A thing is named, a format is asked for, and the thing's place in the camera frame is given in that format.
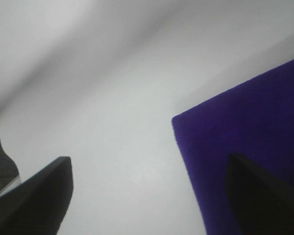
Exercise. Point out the purple towel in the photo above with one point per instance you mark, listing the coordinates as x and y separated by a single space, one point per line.
255 118

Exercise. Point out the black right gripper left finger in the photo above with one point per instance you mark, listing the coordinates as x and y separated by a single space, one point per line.
38 205

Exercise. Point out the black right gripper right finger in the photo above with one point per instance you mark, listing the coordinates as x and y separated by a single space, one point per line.
262 203

